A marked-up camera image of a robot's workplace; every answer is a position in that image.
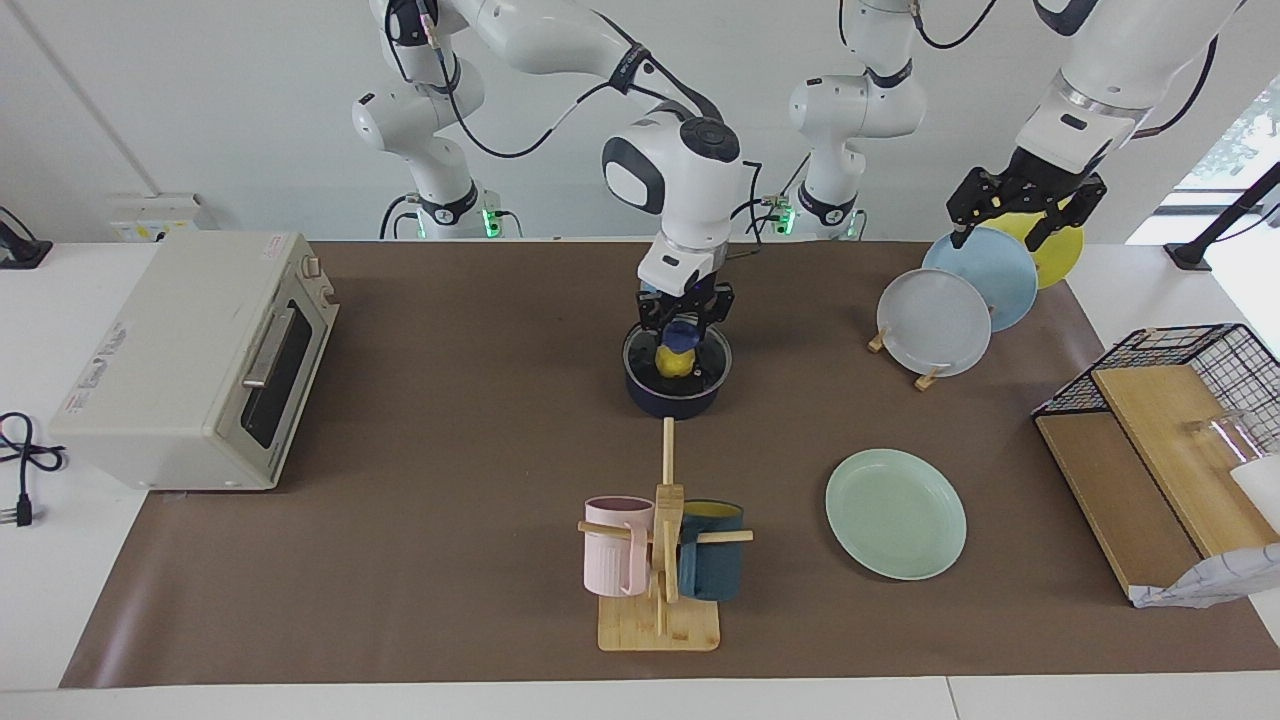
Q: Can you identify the yellow plate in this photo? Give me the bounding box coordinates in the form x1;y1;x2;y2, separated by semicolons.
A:
985;208;1085;290

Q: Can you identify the clear glass cup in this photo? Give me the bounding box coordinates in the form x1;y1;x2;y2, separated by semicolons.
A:
1188;410;1273;471

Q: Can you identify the black power cord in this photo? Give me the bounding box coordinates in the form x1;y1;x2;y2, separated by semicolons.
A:
0;412;66;528

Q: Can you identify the pink ribbed mug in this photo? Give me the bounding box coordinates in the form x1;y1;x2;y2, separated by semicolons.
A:
583;496;656;598

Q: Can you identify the wooden mug tree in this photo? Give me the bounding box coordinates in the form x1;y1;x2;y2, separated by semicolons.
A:
577;418;754;653

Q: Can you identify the dark saucepan with purple handle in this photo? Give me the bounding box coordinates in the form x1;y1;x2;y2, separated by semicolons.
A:
622;320;733;419

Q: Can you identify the black clamp base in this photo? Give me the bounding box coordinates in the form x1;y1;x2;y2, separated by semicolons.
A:
0;205;53;269

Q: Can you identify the light blue plate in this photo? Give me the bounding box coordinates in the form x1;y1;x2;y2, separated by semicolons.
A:
921;226;1039;333

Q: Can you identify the brown table mat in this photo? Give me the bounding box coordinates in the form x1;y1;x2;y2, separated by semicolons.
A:
60;240;1280;689

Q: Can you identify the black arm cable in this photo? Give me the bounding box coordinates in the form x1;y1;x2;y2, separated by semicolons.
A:
385;0;766;263
912;0;1219;139

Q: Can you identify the dark blue mug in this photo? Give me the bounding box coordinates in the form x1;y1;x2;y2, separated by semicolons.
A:
677;500;746;602

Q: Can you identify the pale green plate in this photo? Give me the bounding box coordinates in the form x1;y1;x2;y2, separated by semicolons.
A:
825;448;968;581

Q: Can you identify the wooden shelf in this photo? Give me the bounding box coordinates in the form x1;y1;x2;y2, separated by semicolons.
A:
1035;362;1280;599

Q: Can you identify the white wall socket box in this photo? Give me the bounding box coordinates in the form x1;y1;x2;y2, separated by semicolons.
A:
108;193;219;243

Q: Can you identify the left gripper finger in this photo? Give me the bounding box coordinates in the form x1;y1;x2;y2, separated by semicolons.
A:
1028;200;1101;251
947;195;991;249

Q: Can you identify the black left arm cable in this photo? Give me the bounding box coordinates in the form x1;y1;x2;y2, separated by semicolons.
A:
912;0;1219;139

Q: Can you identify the white crumpled cloth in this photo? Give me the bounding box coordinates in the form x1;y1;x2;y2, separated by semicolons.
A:
1130;543;1280;609

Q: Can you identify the wooden plate rack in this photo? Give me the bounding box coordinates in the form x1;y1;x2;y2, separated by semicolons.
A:
867;325;951;392

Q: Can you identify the grey plate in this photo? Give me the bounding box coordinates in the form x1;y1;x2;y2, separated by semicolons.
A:
878;268;993;378

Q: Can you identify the white rounded object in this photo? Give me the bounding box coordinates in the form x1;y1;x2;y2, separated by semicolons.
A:
1230;455;1280;531

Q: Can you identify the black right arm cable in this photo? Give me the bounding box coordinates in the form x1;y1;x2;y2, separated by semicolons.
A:
385;0;766;263

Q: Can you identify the glass lid with blue knob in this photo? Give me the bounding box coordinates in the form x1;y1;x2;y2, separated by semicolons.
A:
622;318;733;396

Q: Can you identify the beige toaster oven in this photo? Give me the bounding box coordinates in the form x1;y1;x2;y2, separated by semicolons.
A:
48;232;341;491

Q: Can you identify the black wire basket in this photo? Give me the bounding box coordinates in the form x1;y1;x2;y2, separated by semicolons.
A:
1032;323;1280;456

